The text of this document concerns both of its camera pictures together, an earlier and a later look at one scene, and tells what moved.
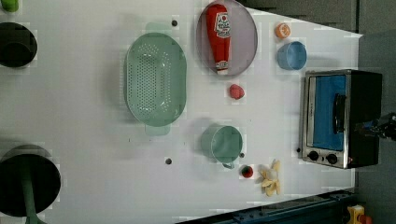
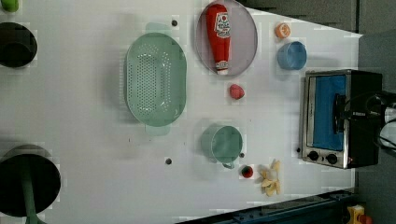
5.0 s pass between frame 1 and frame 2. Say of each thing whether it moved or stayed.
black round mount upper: stayed
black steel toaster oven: stayed
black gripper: moved
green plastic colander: stayed
